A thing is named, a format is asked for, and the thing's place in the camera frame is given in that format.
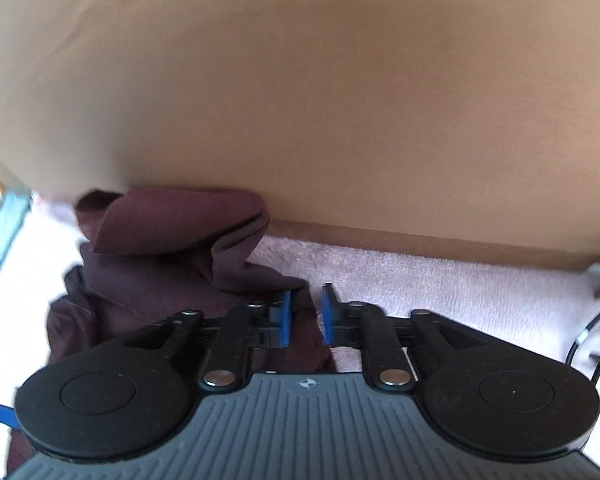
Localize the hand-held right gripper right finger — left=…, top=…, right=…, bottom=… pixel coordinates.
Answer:
left=321, top=283, right=488, bottom=393

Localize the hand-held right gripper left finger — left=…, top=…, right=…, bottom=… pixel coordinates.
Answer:
left=122, top=289, right=294, bottom=393

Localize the maroon long-sleeved top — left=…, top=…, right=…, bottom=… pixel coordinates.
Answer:
left=5, top=187, right=337, bottom=478

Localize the teal folded blanket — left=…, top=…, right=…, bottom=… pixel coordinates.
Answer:
left=0, top=192, right=33, bottom=313

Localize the black charger cable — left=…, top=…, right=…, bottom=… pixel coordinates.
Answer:
left=564, top=292, right=600, bottom=403

